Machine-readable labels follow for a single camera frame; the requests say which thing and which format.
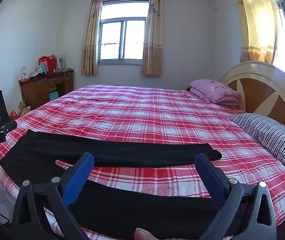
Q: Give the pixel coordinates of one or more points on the red plaid bedsheet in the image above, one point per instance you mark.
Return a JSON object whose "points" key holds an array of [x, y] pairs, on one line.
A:
{"points": [[145, 112]]}

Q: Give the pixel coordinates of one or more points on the teal box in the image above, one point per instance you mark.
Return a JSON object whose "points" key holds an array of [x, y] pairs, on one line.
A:
{"points": [[53, 95]]}

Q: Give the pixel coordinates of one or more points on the pale blue bag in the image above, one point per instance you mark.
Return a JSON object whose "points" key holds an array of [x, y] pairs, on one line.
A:
{"points": [[62, 63]]}

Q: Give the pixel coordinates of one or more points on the black pants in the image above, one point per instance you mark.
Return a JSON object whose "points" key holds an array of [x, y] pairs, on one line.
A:
{"points": [[107, 152]]}

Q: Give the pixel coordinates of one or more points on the yellow curtain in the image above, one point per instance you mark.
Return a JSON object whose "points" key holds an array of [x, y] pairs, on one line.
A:
{"points": [[255, 20]]}

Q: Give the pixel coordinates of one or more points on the red plastic bag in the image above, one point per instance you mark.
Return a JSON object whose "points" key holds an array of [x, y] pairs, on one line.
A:
{"points": [[13, 115]]}

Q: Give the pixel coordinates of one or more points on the red gift bag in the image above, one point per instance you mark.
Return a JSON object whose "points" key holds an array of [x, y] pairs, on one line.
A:
{"points": [[48, 63]]}

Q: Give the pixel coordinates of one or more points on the striped pillow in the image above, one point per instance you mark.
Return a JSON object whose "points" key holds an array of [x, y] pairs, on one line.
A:
{"points": [[270, 135]]}

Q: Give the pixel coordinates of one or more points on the floral patterned bag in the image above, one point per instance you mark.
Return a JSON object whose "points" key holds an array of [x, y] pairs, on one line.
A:
{"points": [[23, 108]]}

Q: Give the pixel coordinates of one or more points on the white floral box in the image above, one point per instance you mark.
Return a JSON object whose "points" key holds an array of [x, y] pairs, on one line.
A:
{"points": [[25, 72]]}

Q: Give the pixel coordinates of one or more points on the blue card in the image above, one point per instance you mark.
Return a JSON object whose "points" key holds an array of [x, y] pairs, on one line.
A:
{"points": [[43, 68]]}

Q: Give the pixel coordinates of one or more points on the pink folded blanket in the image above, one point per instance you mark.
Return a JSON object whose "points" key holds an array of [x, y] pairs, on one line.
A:
{"points": [[212, 90]]}

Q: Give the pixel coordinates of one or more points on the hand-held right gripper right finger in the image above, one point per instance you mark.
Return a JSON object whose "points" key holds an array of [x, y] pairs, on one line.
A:
{"points": [[210, 177]]}

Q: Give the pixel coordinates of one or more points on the person's right hand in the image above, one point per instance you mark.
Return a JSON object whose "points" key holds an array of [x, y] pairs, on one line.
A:
{"points": [[145, 234]]}

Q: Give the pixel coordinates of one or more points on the round wooden headboard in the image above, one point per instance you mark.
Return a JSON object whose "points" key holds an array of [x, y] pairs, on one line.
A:
{"points": [[257, 90]]}

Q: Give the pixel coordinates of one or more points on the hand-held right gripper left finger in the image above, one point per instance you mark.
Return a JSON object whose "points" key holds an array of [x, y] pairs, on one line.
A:
{"points": [[78, 180]]}

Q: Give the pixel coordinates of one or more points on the beige floral curtain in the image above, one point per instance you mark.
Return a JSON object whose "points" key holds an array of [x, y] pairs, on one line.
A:
{"points": [[153, 35], [91, 37]]}

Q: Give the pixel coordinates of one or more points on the sliding glass window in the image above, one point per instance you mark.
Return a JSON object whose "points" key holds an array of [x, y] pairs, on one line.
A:
{"points": [[122, 37]]}

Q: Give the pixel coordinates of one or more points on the brown wooden desk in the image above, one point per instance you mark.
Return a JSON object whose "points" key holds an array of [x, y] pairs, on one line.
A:
{"points": [[37, 90]]}

